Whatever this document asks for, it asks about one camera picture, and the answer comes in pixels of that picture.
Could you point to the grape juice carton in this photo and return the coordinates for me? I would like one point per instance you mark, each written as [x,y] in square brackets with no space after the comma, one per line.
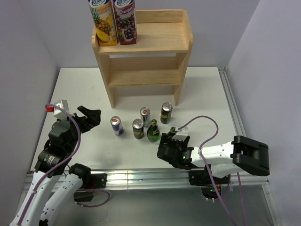
[125,20]

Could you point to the aluminium side rail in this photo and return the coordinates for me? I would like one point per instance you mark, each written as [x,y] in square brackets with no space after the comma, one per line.
[238,124]

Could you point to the pineapple juice carton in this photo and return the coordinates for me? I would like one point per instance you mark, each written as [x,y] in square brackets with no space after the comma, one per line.
[104,22]

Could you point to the black gold can front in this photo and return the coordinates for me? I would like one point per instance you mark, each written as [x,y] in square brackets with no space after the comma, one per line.
[138,128]

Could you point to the aluminium front rail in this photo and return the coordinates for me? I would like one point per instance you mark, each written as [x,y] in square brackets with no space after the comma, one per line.
[152,179]

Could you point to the tall green glass bottle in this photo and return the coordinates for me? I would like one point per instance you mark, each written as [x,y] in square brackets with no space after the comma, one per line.
[172,132]

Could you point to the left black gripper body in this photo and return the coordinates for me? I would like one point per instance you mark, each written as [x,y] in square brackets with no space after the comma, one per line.
[82,123]

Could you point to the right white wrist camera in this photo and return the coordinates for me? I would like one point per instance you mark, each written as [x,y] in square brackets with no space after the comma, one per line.
[180,133]

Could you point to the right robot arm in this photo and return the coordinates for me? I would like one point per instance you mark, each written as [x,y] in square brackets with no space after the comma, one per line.
[213,164]

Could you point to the black gold can rear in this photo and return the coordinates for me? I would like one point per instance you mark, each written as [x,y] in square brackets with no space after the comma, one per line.
[166,111]

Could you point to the silver slim can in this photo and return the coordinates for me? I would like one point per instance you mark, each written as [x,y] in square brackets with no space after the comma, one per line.
[145,116]

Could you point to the blue silver energy drink can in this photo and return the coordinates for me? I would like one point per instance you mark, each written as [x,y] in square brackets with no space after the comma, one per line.
[117,125]

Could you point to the small round green bottle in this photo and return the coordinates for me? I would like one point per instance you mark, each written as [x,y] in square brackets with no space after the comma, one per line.
[153,132]

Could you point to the wooden two-tier shelf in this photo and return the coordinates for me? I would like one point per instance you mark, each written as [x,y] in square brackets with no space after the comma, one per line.
[160,57]

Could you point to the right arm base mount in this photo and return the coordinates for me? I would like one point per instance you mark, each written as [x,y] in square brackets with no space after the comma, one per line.
[201,178]

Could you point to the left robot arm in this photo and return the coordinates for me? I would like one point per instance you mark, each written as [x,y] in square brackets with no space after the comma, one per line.
[41,206]

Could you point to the black gold can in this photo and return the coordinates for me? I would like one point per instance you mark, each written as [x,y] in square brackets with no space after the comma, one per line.
[166,111]
[138,128]

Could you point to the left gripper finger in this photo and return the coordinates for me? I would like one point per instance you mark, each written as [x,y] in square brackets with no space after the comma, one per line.
[91,117]
[86,127]

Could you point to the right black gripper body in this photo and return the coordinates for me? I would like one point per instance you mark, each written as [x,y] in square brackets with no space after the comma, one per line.
[177,144]

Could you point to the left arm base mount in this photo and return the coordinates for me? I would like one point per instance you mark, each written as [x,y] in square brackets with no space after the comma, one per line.
[96,181]

